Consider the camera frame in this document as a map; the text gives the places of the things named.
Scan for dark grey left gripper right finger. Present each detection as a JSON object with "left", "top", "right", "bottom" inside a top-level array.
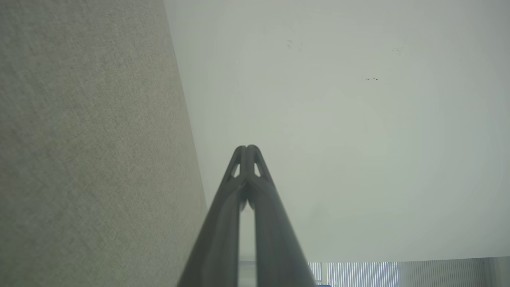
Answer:
[{"left": 248, "top": 145, "right": 317, "bottom": 287}]

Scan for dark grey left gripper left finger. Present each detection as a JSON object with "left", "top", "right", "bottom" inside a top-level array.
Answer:
[{"left": 177, "top": 145, "right": 248, "bottom": 287}]

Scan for white vertical window blinds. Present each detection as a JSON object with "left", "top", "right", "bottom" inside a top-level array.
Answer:
[{"left": 239, "top": 256, "right": 510, "bottom": 287}]

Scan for beige fabric panel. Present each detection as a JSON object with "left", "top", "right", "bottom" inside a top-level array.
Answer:
[{"left": 0, "top": 0, "right": 208, "bottom": 287}]

